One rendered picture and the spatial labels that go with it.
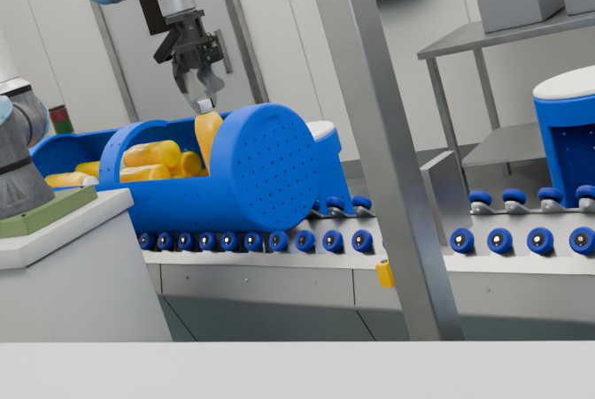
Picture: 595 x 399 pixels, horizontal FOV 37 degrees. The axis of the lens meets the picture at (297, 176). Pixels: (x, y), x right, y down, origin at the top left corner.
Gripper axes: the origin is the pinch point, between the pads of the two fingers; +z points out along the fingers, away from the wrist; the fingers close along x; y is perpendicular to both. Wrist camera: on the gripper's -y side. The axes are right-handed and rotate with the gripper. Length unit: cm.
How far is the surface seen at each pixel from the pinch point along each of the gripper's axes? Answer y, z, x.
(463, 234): 61, 29, -4
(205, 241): -7.2, 30.0, -5.2
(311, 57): -238, 37, 308
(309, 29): -234, 19, 308
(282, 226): 11.1, 29.4, 1.6
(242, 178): 11.2, 15.6, -5.5
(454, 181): 53, 24, 8
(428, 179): 53, 20, 1
